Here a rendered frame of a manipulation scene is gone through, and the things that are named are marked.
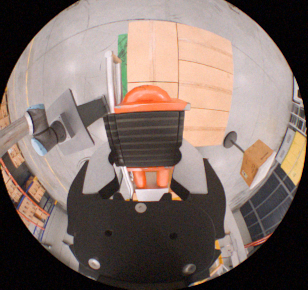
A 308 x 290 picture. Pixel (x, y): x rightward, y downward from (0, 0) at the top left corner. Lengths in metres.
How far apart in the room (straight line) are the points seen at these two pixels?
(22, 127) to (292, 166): 8.08
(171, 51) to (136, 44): 0.28
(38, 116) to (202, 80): 1.20
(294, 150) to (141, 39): 7.49
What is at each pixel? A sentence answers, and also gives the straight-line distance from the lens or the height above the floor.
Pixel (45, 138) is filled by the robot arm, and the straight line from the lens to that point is 0.77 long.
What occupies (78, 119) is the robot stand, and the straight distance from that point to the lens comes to 0.80.
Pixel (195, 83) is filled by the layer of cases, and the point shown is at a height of 0.54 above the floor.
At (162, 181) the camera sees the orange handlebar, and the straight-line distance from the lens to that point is 0.17.
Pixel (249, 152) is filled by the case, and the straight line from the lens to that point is 1.63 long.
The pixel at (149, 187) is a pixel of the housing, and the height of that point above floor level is 1.24.
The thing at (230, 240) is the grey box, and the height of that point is 1.58.
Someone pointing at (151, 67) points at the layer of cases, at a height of 0.54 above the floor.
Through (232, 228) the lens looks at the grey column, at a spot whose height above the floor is 1.43.
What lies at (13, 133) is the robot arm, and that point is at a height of 1.22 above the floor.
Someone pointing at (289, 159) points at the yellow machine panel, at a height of 1.04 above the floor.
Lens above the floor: 1.34
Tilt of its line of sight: 62 degrees down
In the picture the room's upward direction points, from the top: 177 degrees clockwise
